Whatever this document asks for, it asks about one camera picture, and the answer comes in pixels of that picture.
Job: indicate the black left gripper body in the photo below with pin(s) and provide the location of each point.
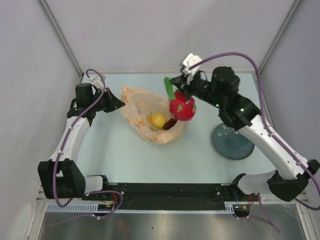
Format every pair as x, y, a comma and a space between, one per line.
101, 104

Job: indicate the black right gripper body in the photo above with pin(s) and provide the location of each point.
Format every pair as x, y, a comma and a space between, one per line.
199, 87

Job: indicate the banana print plastic bag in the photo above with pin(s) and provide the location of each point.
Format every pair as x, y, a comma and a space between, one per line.
140, 106

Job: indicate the red fake dragon fruit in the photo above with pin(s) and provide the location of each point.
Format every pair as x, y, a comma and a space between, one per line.
180, 107

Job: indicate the dark red fake grapes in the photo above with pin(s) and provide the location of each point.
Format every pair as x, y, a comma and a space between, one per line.
169, 124

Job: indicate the yellow fake lemon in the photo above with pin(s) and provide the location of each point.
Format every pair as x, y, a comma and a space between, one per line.
158, 120

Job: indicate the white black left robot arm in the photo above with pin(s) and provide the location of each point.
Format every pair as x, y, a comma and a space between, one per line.
60, 176

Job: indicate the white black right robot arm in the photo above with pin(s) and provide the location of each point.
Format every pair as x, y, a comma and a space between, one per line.
292, 171

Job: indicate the teal floral ceramic plate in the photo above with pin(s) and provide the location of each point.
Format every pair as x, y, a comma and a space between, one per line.
230, 144

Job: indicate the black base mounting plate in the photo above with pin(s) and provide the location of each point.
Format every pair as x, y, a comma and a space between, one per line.
173, 197

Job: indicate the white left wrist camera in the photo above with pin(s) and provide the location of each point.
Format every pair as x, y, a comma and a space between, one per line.
97, 82

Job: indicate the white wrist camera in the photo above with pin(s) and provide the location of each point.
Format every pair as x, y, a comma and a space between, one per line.
189, 61
97, 82

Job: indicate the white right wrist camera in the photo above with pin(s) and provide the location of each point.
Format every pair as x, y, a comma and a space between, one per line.
189, 61

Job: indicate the aluminium front frame rail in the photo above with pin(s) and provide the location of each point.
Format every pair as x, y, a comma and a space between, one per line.
207, 191

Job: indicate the white slotted cable duct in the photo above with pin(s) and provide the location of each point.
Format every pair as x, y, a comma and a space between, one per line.
105, 208

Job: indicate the aluminium left corner post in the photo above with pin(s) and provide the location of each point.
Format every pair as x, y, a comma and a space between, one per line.
52, 20

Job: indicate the aluminium corner post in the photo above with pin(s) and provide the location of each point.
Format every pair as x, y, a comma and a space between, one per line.
296, 4
52, 20

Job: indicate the aluminium right corner post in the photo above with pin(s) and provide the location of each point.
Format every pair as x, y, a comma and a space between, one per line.
296, 4

